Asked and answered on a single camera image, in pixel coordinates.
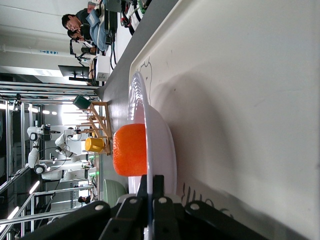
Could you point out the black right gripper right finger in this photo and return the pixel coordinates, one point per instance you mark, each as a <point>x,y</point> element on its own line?
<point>180,222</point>

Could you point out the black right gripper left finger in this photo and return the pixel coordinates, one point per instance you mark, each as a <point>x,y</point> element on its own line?
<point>112,222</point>

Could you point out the orange fruit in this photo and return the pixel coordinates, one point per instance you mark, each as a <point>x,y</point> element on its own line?
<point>130,150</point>

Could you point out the white round plate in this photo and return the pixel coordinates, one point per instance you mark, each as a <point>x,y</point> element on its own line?
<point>162,150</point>

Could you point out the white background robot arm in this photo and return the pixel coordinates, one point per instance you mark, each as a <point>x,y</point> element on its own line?
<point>62,175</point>
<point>33,150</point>

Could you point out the light green bowl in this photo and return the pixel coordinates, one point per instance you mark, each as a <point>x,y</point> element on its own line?
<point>112,192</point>

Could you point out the yellow cup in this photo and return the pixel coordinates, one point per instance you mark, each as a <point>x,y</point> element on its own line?
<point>93,145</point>

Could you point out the wooden peg drying rack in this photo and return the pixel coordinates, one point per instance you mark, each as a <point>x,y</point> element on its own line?
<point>106,125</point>

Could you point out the dark green cup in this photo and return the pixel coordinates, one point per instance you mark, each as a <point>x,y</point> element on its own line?
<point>81,102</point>

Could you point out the black monitor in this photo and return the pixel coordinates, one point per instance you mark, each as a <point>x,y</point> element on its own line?
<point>72,71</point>

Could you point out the white box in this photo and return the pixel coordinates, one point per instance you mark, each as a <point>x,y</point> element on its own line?
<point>102,66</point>

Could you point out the cream tray with bear print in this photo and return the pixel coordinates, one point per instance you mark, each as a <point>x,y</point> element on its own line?
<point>237,75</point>

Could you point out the person in dark clothes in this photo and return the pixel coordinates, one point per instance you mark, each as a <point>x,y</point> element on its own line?
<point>73,35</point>

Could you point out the person in blue jacket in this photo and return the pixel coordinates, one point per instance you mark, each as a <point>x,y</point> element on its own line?
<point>72,21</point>

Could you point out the aluminium frame structure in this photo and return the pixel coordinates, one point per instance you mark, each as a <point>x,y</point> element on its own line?
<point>37,86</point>

